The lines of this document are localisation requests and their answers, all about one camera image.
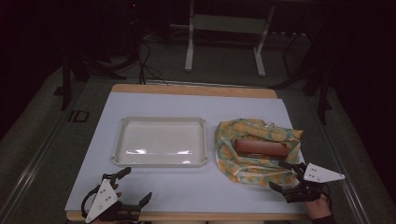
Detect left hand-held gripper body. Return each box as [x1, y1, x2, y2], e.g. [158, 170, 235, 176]
[81, 173, 142, 224]

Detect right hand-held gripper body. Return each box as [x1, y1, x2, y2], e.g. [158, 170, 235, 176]
[282, 162, 347, 204]

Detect yellow green patterned cloth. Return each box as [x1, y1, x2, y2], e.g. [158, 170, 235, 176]
[214, 118, 304, 188]

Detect person's left hand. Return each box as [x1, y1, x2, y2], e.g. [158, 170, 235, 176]
[111, 183, 123, 201]

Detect person's right hand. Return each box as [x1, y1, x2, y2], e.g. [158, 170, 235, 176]
[303, 193, 333, 220]

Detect brown sausage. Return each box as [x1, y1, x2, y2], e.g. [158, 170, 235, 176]
[233, 138, 290, 158]

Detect white table mat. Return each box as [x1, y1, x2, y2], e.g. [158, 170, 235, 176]
[64, 91, 308, 215]

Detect white plastic tray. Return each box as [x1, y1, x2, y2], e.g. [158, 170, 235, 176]
[111, 116, 209, 168]

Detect black metal stand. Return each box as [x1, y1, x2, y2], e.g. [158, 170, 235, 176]
[53, 46, 129, 112]
[269, 31, 334, 126]

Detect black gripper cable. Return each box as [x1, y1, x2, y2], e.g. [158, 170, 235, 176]
[80, 186, 101, 219]
[321, 182, 333, 208]

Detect black floor cables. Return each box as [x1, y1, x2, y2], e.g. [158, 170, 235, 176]
[135, 38, 171, 86]

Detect white metal stand frame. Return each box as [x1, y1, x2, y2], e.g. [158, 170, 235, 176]
[169, 0, 277, 78]

